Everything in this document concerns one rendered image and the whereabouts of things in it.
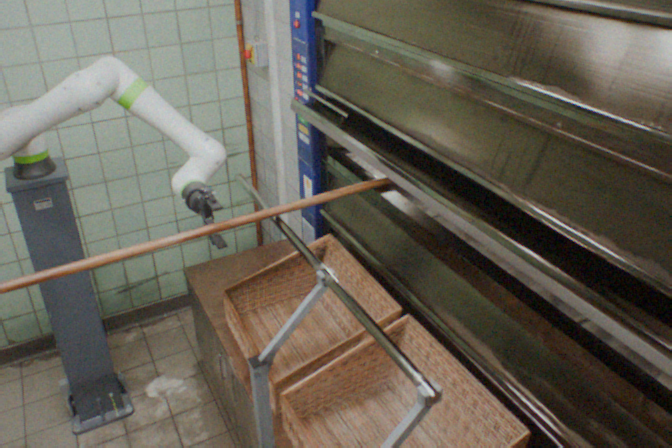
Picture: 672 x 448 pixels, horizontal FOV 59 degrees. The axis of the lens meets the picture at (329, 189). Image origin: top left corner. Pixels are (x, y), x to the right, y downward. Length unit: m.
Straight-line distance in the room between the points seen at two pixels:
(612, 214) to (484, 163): 0.36
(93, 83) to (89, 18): 0.92
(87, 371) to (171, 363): 0.51
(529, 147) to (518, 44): 0.23
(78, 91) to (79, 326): 1.11
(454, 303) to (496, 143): 0.55
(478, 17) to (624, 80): 0.43
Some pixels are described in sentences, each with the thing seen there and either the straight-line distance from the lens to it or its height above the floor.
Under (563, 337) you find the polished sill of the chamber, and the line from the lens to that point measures 1.50.
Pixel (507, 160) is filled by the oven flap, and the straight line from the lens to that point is 1.45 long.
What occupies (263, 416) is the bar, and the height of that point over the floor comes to 0.76.
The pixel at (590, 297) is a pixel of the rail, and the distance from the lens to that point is 1.18.
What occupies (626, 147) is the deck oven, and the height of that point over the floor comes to 1.66.
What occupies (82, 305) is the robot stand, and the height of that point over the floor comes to 0.62.
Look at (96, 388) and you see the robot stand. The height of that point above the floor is 0.18.
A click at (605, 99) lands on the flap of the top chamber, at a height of 1.74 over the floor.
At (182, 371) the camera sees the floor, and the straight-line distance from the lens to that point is 3.14.
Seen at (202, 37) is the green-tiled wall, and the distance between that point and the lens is 2.97.
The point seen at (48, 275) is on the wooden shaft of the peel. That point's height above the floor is 1.19.
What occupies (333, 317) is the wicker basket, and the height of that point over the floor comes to 0.59.
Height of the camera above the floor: 2.10
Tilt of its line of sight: 27 degrees down
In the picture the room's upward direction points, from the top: 2 degrees counter-clockwise
